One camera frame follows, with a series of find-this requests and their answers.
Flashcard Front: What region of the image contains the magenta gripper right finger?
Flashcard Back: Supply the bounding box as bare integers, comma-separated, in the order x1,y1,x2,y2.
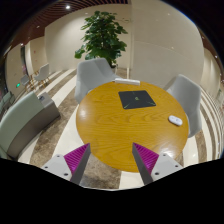
132,143,182,185

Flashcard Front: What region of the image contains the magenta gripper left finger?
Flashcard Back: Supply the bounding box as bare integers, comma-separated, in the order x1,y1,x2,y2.
42,144,91,185

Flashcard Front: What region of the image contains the white computer mouse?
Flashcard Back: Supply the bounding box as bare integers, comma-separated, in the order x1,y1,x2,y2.
168,115,183,126

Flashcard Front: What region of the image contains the black square mouse pad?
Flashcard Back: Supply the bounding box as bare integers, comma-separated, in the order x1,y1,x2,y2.
119,90,156,109

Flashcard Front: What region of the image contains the round wooden table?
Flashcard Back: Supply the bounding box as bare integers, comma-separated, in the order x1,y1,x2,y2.
76,82,189,172

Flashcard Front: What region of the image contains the grey green sofa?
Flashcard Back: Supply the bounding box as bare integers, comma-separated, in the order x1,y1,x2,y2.
0,92,60,159

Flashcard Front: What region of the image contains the grey chair at right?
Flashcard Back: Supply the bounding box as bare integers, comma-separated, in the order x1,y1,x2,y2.
166,74,202,138

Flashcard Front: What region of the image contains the white keyboard on table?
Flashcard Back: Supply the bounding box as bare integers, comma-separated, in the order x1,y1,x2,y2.
114,78,140,86

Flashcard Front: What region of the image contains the grey chair behind table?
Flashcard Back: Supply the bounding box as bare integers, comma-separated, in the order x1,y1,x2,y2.
74,58,117,103

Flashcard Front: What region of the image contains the distant grey chair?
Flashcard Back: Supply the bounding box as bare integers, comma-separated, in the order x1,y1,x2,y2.
34,64,49,86
21,75,34,92

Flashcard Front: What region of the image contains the large green potted plant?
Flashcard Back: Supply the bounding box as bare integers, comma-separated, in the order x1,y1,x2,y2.
74,11,127,68

